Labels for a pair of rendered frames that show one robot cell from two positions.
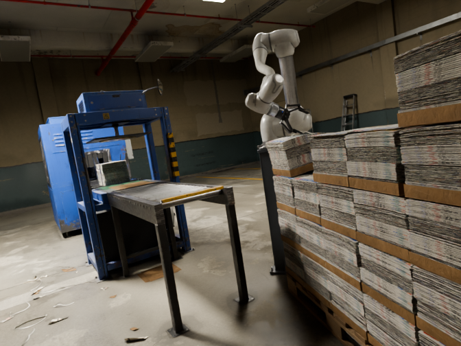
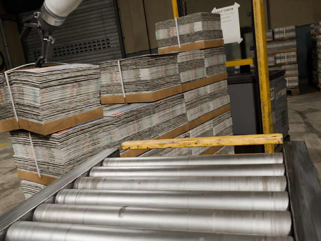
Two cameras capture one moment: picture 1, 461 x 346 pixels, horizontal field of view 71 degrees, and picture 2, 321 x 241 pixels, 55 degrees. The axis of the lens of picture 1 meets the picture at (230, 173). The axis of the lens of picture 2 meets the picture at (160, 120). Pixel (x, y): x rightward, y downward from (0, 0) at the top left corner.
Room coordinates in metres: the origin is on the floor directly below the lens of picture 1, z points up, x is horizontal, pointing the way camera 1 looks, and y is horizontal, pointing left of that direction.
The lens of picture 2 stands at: (2.55, 0.82, 1.04)
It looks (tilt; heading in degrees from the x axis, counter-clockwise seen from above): 11 degrees down; 232
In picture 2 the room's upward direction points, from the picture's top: 8 degrees counter-clockwise
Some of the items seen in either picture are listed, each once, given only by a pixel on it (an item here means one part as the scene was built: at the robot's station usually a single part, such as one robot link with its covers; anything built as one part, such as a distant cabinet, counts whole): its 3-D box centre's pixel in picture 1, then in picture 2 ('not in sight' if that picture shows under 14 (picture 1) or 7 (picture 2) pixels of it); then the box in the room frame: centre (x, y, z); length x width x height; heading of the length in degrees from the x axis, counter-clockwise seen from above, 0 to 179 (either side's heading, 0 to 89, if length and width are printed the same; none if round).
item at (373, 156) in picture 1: (410, 155); (169, 72); (1.24, -0.70, 0.95); 0.38 x 0.29 x 0.23; 102
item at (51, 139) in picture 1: (87, 165); not in sight; (5.76, 2.51, 1.04); 1.51 x 1.30 x 2.07; 32
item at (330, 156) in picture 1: (361, 154); (138, 79); (1.53, -0.63, 0.95); 0.38 x 0.29 x 0.23; 105
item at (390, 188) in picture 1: (412, 177); (171, 86); (1.24, -0.70, 0.86); 0.38 x 0.29 x 0.04; 102
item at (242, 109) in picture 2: not in sight; (243, 116); (0.17, -0.96, 0.40); 0.69 x 0.55 x 0.80; 104
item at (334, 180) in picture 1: (363, 172); (141, 94); (1.53, -0.63, 0.86); 0.38 x 0.29 x 0.04; 105
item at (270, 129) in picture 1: (272, 126); not in sight; (2.56, -0.38, 1.17); 0.18 x 0.16 x 0.22; 73
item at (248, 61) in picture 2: not in sight; (222, 64); (0.49, -0.89, 0.92); 0.57 x 0.01 x 0.05; 104
